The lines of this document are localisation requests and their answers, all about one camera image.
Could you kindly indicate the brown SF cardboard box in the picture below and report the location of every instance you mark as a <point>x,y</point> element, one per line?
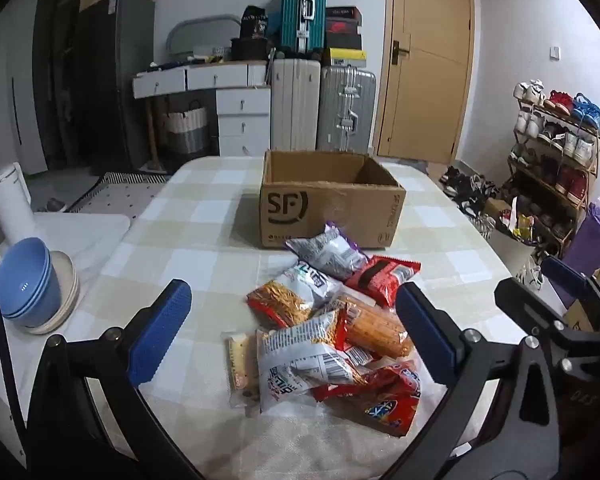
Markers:
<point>303,191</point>

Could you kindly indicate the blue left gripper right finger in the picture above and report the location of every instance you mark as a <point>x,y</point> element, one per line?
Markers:
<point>435,336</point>

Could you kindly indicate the red star snack bag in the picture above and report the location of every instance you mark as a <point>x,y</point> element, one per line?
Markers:
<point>388,398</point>

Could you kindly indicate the silver purple snack bag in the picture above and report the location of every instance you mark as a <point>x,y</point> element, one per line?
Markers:
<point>330,252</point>

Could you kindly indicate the woven laundry basket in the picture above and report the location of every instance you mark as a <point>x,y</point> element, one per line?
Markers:
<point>187,132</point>

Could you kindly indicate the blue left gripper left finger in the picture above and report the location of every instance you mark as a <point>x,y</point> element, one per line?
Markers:
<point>151,332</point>

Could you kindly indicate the beige suitcase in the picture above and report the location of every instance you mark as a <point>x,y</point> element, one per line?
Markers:
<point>295,93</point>

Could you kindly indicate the cream cracker package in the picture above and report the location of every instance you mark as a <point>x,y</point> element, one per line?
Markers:
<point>242,366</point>

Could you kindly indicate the blue plastic bowls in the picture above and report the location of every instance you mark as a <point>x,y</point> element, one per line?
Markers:
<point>23,270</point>

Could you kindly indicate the wooden shoe rack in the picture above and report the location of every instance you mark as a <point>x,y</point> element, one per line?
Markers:
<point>553,163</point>

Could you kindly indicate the checkered beige tablecloth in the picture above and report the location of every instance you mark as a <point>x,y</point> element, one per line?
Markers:
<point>203,228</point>

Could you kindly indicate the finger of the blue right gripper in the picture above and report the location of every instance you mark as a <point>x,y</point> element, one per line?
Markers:
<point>571,281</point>

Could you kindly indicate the grey oval mirror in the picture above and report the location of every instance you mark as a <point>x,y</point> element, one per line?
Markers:
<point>203,37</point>

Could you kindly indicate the beige plate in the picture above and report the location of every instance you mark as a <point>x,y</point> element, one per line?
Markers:
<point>56,299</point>

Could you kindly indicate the orange noodle snack bag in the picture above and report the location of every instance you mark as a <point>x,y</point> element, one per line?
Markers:
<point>295,295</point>

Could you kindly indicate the yellow black shoe box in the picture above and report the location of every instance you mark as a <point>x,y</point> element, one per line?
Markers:
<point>345,57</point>

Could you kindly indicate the white blue-text snack bag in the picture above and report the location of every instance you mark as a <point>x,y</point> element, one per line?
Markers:
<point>299,358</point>

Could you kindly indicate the patterned floor rug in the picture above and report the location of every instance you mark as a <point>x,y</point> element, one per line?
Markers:
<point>119,193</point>

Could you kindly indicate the black refrigerator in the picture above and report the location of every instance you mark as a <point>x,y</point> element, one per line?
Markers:
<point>115,42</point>

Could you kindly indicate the wooden door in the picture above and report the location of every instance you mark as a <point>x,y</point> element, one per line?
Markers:
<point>425,78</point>

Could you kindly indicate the stacked black shoe boxes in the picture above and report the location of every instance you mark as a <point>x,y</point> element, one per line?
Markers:
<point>343,27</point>

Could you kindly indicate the red barcode snack bag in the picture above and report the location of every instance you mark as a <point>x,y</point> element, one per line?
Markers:
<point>381,278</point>

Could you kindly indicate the teal suitcase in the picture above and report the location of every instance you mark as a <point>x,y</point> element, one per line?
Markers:
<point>303,26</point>

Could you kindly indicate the white drawer desk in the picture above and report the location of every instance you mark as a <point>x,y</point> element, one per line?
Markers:
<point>242,100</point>

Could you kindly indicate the silver aluminium suitcase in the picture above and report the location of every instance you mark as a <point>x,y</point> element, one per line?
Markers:
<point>345,110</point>

